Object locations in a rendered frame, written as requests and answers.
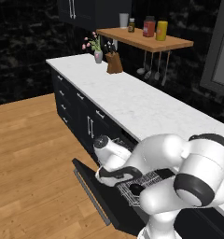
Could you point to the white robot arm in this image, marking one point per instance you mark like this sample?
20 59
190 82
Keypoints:
194 165

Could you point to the black dishwasher door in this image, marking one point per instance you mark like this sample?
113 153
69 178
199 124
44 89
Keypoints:
107 199

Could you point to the hanging silver long tool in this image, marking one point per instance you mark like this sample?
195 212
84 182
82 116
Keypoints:
164 79

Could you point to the hanging silver ladle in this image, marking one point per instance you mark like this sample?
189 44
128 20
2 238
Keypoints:
142 70

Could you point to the dark wall cupboard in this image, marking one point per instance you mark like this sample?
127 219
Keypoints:
92 12

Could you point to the red jar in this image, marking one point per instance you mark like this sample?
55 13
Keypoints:
149 28

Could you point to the small brown jar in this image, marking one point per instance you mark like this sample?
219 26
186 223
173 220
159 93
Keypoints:
131 26

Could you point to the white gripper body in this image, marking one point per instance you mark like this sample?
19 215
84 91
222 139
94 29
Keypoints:
103 179

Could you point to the grey window frame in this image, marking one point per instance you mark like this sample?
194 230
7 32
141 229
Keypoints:
207 62

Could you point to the dark drawer front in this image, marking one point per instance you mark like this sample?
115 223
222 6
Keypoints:
70 112
110 123
69 99
87 102
67 84
71 127

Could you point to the white cup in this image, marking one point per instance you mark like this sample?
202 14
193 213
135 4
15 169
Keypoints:
123 21

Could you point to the dark cupboard door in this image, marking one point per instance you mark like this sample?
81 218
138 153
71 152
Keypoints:
82 124
101 129

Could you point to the wooden knife block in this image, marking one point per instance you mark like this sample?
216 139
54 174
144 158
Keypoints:
114 63

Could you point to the dark base cupboard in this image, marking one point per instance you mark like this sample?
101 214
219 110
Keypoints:
207 227

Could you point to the hanging silver spoon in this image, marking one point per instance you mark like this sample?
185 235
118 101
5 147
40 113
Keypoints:
157 75

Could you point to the hanging silver spatula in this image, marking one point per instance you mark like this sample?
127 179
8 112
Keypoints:
148 74

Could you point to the pink flowers in vase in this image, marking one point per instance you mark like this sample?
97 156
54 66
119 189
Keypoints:
97 54

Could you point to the yellow jar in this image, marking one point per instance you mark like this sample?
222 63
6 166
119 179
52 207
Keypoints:
161 31

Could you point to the wooden wall shelf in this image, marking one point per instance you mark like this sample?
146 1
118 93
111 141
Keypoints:
148 42

